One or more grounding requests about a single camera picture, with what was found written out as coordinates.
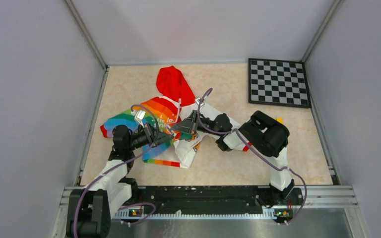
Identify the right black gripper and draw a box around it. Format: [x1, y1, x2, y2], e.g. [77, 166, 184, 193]
[171, 110, 222, 137]

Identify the black white checkerboard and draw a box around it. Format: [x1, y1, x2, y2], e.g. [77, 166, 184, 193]
[248, 58, 312, 108]

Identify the aluminium frame rail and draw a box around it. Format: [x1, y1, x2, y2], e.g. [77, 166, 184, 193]
[51, 183, 370, 238]

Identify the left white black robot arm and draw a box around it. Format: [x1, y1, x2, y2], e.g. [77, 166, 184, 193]
[66, 123, 174, 238]

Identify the rainbow white red hooded jacket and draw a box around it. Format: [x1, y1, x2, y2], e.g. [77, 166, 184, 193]
[100, 66, 222, 168]

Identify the wrist white camera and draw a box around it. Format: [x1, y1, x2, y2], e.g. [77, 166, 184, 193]
[194, 97, 205, 109]
[134, 110, 146, 127]

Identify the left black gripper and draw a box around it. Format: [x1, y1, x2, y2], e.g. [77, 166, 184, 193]
[127, 122, 174, 151]

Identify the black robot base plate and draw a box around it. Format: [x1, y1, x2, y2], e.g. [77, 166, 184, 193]
[125, 185, 303, 215]

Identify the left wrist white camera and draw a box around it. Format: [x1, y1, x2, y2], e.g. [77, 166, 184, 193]
[134, 110, 146, 127]

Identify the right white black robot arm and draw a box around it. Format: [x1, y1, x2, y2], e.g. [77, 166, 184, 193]
[172, 110, 294, 204]

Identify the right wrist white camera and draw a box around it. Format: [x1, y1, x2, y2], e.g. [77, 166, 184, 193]
[194, 97, 205, 109]

